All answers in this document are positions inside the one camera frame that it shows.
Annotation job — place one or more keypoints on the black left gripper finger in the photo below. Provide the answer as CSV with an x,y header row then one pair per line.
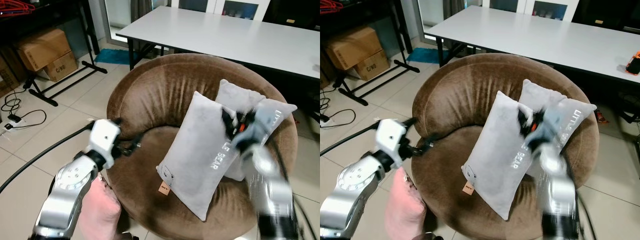
x,y
133,146
118,121
411,121
426,145

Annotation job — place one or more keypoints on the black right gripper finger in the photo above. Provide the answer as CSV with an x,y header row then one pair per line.
x,y
226,117
523,117
231,132
526,132

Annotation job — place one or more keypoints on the grey pillow with brown tag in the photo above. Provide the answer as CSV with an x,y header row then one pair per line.
x,y
195,150
500,150

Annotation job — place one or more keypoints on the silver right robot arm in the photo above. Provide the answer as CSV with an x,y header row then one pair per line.
x,y
272,200
557,200

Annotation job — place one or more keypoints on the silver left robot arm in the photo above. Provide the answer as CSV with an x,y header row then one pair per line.
x,y
70,185
350,185

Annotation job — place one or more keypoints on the grey pillow with white lettering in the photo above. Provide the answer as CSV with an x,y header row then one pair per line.
x,y
235,95
540,95

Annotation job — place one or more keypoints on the brown round velvet sofa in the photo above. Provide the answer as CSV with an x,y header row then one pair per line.
x,y
165,85
470,85

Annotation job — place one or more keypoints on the blue floor mat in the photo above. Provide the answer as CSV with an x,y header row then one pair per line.
x,y
422,55
112,56

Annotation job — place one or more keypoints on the small red floor object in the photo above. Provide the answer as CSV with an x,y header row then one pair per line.
x,y
601,117

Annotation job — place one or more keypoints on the person's bare foot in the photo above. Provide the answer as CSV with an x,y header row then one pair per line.
x,y
405,210
100,210

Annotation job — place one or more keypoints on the small printed cardboard box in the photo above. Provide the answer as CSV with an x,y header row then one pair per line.
x,y
372,67
62,69

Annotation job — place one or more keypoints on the white table with black legs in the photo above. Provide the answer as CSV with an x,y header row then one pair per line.
x,y
530,37
225,35

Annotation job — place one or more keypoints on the black metal clothes rack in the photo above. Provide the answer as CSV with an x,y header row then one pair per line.
x,y
401,37
91,40

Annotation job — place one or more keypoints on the white power strip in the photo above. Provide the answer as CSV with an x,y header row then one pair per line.
x,y
325,120
15,118

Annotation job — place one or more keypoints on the large cardboard box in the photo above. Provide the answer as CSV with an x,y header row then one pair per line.
x,y
42,47
352,46

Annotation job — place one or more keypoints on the white framed glass doors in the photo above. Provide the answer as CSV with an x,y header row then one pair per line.
x,y
525,6
217,6

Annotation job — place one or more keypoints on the grey curtain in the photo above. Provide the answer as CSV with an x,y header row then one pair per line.
x,y
452,7
143,9

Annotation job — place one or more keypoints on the orange and black tool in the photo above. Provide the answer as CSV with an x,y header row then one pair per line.
x,y
634,62

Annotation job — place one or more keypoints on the red clothes hangers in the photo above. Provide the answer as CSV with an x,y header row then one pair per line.
x,y
330,5
15,7

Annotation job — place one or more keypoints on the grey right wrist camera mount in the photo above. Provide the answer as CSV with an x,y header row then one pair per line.
x,y
547,125
257,125

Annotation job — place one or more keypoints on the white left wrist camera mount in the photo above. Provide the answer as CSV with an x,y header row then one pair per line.
x,y
104,136
390,135

